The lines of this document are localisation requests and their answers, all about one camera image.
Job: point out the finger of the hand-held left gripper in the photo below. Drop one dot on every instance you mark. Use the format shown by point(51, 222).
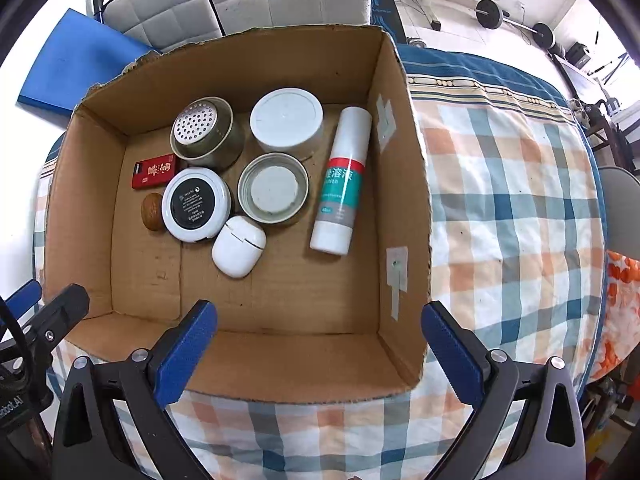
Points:
point(62, 307)
point(22, 295)

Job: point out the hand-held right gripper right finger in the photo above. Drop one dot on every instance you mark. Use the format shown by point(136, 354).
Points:
point(450, 355)

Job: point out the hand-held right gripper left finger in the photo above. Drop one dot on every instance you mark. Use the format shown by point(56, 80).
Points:
point(185, 355)

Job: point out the cardboard box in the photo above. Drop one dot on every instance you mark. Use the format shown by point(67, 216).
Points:
point(275, 285)

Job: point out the metal strainer cup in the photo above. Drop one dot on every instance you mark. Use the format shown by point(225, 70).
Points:
point(200, 120)

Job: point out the white round jar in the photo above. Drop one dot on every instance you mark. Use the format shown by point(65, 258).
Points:
point(285, 115)

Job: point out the white earbud case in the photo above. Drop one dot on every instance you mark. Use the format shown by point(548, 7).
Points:
point(237, 247)

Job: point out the brown walnut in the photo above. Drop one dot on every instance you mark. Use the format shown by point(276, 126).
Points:
point(151, 212)

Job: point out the white tin with black label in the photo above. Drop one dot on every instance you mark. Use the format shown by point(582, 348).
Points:
point(192, 200)

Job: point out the small red box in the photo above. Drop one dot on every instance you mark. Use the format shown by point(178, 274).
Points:
point(155, 172)

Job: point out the orange floral cloth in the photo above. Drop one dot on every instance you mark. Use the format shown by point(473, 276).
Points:
point(620, 310)

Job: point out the plaid tablecloth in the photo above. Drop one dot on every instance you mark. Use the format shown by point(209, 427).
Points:
point(500, 185)

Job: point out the open metal tin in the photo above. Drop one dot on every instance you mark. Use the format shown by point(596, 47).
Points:
point(272, 187)

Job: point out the white spray bottle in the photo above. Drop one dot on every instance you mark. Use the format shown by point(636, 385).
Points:
point(340, 185)

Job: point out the grey chair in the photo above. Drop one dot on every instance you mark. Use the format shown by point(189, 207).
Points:
point(620, 200)

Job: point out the blue foam mat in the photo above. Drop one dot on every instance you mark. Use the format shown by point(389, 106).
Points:
point(85, 55)

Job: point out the black exercise machine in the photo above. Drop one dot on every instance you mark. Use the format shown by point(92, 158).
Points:
point(600, 110)

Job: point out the black bag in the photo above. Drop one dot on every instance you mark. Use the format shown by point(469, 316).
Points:
point(99, 2)

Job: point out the black barbell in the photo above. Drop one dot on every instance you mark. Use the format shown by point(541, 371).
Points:
point(487, 12)

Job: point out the dark blue patterned board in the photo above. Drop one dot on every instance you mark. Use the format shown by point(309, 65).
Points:
point(387, 10)

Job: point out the quilted grey sofa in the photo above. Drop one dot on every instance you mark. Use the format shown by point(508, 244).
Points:
point(250, 0)

